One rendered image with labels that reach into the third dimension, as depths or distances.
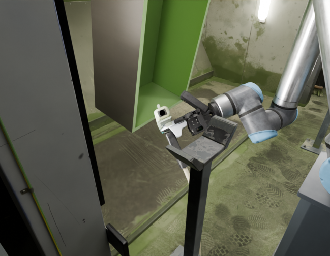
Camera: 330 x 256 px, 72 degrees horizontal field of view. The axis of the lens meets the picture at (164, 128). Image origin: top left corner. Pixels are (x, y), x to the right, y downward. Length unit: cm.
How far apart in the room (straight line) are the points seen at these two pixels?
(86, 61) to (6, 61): 193
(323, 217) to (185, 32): 130
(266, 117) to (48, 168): 69
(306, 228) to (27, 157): 92
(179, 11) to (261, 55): 170
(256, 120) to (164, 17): 116
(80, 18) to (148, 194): 180
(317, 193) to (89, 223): 75
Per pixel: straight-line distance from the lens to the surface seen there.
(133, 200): 157
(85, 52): 242
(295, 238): 109
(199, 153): 22
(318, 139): 238
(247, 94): 86
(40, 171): 59
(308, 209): 97
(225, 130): 24
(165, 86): 191
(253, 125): 85
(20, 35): 48
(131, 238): 142
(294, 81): 90
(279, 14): 308
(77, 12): 260
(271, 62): 316
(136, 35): 115
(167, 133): 81
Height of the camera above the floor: 123
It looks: 32 degrees down
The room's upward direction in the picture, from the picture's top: straight up
